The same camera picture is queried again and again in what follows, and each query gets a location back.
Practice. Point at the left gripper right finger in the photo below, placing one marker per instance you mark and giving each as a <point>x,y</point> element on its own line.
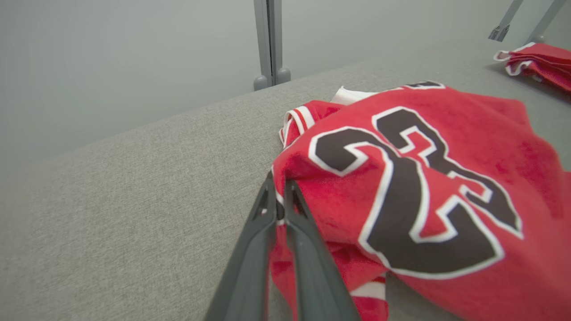
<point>312,276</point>

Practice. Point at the grey metal partition post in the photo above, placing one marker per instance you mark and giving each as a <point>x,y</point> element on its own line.
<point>267,35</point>

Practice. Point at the grey cylindrical post cap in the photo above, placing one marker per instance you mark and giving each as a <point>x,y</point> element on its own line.
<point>261,84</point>
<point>284,76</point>

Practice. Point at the red shorts with white stripe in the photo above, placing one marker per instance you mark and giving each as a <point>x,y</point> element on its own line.
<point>544,64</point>

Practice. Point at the red basketball jersey number 23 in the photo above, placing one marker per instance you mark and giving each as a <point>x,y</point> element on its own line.
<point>513,156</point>

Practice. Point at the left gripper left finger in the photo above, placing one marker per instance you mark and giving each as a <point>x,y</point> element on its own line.
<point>250,267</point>

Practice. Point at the grey metal stand leg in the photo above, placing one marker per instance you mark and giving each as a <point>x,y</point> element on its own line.
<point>506,22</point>
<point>544,20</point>

